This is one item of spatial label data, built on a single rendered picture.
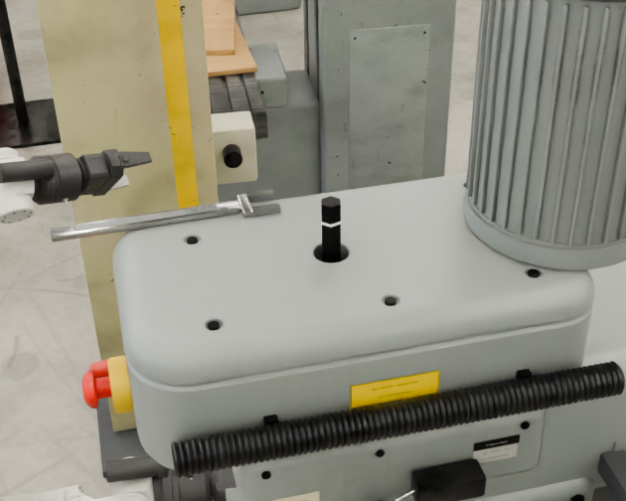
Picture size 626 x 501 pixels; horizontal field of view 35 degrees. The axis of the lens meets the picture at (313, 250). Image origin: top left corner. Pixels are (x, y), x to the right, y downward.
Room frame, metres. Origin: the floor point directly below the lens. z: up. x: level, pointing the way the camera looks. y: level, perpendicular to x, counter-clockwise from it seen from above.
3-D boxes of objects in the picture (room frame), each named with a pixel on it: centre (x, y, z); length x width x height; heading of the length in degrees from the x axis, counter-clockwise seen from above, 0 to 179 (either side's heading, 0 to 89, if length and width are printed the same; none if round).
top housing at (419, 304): (0.84, -0.03, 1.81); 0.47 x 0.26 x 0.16; 103
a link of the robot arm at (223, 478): (1.12, 0.16, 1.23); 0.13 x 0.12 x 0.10; 9
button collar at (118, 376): (0.79, 0.21, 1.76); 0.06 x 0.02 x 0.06; 13
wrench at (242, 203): (0.91, 0.16, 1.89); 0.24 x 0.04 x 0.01; 104
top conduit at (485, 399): (0.71, -0.09, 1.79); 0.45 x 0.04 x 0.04; 103
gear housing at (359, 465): (0.85, -0.06, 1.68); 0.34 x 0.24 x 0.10; 103
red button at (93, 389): (0.78, 0.23, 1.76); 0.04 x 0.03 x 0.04; 13
